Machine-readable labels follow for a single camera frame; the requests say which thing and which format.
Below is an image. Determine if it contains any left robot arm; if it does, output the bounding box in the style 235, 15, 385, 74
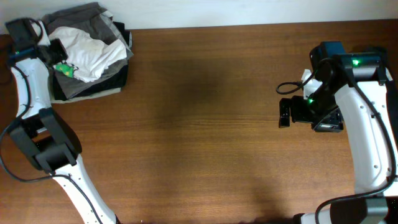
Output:
2, 17, 119, 223

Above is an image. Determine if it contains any folded beige garment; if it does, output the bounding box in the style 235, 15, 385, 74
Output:
50, 88, 121, 104

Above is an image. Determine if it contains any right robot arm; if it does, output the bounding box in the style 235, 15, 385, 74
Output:
279, 42, 397, 224

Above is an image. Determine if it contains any white t-shirt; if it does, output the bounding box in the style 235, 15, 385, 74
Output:
49, 27, 127, 83

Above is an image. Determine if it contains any folded grey garment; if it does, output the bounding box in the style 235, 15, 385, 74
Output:
42, 2, 133, 102

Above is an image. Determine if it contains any folded black garment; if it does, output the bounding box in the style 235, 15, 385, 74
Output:
49, 17, 133, 101

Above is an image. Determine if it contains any dark garment right side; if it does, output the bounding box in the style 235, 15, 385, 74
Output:
383, 51, 397, 144

